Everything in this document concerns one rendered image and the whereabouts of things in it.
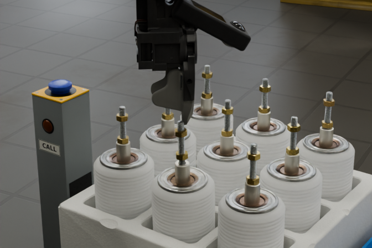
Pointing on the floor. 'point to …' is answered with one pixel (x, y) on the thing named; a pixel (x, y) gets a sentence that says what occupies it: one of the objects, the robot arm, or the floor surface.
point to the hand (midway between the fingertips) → (189, 115)
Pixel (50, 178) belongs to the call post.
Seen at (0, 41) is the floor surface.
